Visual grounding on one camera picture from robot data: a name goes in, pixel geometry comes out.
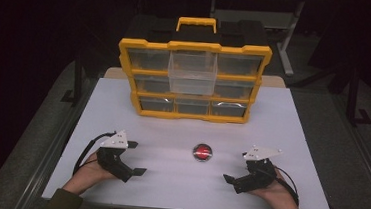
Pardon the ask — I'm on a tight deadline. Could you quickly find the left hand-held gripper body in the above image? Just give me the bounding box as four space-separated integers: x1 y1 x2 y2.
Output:
94 128 137 185

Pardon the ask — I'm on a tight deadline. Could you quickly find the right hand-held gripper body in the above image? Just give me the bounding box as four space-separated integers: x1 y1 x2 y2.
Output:
232 143 283 198

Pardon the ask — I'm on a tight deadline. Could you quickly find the person's left hand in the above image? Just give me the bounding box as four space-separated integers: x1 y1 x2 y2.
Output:
61 148 119 199

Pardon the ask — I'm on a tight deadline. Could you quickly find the person's right hand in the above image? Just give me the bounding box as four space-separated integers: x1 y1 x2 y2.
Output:
249 165 303 209

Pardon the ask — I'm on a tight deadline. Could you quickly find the round red puck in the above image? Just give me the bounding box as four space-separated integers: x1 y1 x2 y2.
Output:
191 142 214 164

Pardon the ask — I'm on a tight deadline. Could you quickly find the dark metal stand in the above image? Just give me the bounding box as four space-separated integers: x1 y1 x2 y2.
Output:
60 49 89 107
342 61 371 129

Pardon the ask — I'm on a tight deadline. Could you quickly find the set of small clear drawers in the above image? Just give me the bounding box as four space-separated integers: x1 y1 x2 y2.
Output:
122 45 266 121

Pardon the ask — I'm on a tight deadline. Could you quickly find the clear plastic drawer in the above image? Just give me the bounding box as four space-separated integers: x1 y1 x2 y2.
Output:
165 48 220 98

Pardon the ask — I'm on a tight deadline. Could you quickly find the yellow and black organizer cabinet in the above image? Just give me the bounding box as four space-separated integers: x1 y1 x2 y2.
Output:
113 10 276 127

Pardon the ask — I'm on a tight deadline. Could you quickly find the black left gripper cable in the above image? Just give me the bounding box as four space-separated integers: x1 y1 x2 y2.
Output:
72 128 118 179

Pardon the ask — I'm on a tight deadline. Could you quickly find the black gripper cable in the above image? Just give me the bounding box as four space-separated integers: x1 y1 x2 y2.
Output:
72 128 118 179
270 165 356 209

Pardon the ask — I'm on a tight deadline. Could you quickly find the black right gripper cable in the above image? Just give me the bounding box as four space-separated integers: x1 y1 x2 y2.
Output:
270 165 356 209

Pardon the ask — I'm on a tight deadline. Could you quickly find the metal floor rail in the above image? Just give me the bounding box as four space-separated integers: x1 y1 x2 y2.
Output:
327 95 371 208
14 78 91 209

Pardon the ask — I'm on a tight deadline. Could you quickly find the white metal table frame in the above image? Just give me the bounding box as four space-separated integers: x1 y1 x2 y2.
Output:
205 0 307 78

